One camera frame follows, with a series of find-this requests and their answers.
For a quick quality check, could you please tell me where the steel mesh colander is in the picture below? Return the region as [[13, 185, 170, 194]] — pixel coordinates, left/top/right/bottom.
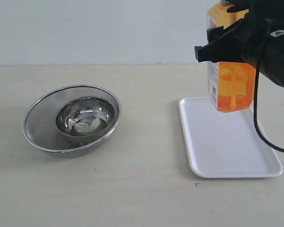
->
[[22, 85, 122, 158]]

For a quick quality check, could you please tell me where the white plastic tray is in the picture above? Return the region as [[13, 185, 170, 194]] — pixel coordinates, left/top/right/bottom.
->
[[178, 97, 283, 179]]

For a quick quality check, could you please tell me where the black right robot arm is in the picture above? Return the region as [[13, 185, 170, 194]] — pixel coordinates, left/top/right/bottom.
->
[[195, 0, 284, 88]]

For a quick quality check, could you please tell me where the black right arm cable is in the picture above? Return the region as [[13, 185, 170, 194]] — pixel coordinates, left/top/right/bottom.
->
[[250, 18, 284, 154]]

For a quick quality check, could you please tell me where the small stainless steel bowl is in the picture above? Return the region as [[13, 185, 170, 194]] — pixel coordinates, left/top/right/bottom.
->
[[55, 96, 116, 147]]

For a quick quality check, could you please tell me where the orange dish soap pump bottle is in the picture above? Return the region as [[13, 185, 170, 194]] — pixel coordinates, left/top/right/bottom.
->
[[207, 0, 256, 112]]

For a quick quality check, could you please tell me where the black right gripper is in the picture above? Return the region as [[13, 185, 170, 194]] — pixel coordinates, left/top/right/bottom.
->
[[194, 0, 284, 63]]

